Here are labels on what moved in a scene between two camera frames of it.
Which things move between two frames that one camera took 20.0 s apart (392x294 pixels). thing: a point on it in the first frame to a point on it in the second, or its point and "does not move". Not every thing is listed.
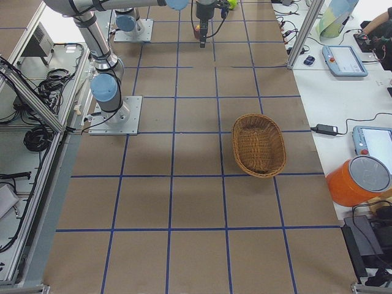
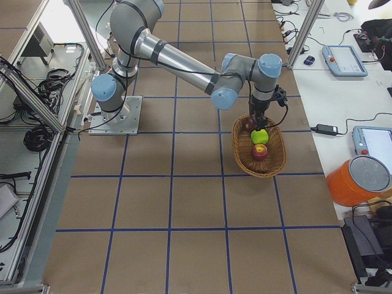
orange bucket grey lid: [360, 179] does not move
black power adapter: [324, 129] does not move
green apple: [232, 3] to [260, 136]
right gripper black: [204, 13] to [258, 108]
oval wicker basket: [259, 144] does not move
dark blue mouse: [309, 60] does not move
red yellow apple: [197, 32] to [260, 152]
